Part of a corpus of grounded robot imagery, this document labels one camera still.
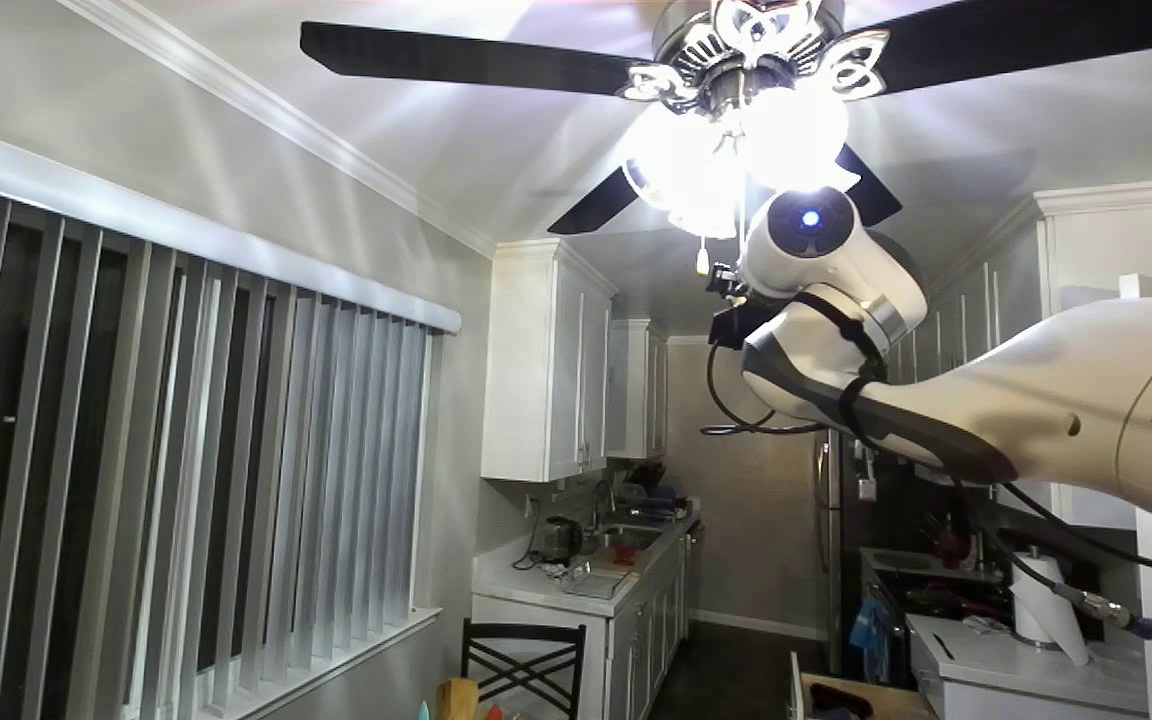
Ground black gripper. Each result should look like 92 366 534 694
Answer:
700 258 759 317

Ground ceiling fan with chandelier lights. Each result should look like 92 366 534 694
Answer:
296 0 1152 247

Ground small white upper cabinet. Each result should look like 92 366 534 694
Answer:
603 312 670 462

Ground large white upper cabinet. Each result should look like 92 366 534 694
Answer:
474 237 619 486

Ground stainless steel fridge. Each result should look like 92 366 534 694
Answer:
807 429 875 648

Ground black kettle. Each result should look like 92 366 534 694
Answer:
522 510 590 568

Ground white lower counter cabinet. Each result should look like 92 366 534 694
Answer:
467 514 706 720

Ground blue bag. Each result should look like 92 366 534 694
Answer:
849 586 901 686

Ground wooden table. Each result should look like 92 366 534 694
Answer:
791 668 943 720

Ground black metal chair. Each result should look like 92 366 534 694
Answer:
455 614 590 720

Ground white paper towel roll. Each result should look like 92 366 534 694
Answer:
1009 547 1095 668

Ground white low appliance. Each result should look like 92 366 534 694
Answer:
902 612 1152 720

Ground yellow box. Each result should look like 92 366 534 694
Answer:
441 671 485 720

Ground grey vertical window blinds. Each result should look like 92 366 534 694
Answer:
0 174 448 720

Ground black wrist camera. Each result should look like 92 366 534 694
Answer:
706 298 794 354

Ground black looped cable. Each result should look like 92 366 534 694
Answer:
700 341 852 448

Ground white glass-door wall cabinets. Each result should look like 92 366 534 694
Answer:
924 214 1046 387

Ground black cable bundle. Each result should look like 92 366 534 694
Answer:
849 376 1152 592

